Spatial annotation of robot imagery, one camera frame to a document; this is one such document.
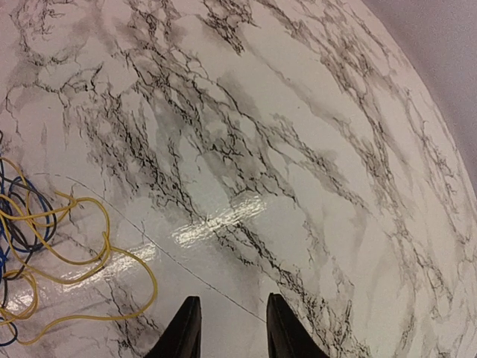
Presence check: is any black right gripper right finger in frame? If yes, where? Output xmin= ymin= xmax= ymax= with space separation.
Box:
xmin=266 ymin=293 xmax=328 ymax=358

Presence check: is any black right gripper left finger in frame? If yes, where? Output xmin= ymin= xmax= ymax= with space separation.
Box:
xmin=145 ymin=296 xmax=201 ymax=358

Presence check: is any yellow cable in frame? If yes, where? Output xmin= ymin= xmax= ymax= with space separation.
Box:
xmin=0 ymin=156 xmax=158 ymax=346

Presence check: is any blue cable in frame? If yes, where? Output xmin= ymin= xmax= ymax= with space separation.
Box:
xmin=0 ymin=163 xmax=55 ymax=346

